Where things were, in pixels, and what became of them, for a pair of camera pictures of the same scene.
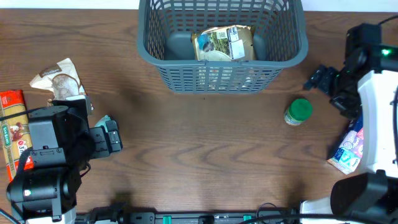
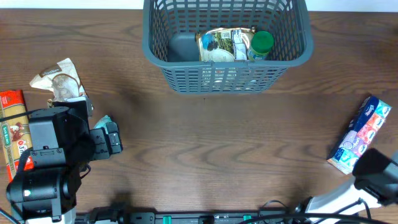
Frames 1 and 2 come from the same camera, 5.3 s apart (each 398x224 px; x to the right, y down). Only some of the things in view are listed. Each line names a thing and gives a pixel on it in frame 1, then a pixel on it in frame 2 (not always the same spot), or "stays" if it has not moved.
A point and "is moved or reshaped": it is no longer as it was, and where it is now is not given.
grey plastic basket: (166, 41) stays
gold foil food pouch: (232, 42) is moved or reshaped
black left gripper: (107, 145) stays
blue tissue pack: (347, 155) stays
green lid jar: (300, 110) → (262, 44)
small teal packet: (102, 122) stays
